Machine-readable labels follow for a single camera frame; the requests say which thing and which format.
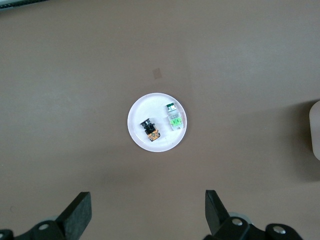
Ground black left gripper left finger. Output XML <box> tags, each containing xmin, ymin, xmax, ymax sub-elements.
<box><xmin>0</xmin><ymin>191</ymin><xmax>92</xmax><ymax>240</ymax></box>

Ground white lidded storage box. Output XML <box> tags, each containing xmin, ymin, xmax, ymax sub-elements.
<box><xmin>309</xmin><ymin>101</ymin><xmax>320</xmax><ymax>161</ymax></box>

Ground orange and black switch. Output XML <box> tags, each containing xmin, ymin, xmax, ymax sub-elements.
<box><xmin>139</xmin><ymin>117</ymin><xmax>161</xmax><ymax>143</ymax></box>

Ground pale pink round plate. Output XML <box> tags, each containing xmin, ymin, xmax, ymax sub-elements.
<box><xmin>126</xmin><ymin>92</ymin><xmax>189</xmax><ymax>153</ymax></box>

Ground green and white switch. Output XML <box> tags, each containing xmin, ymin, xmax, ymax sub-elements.
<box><xmin>165</xmin><ymin>102</ymin><xmax>184</xmax><ymax>132</ymax></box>

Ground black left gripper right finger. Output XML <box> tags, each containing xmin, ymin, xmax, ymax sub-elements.
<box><xmin>203</xmin><ymin>190</ymin><xmax>305</xmax><ymax>240</ymax></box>

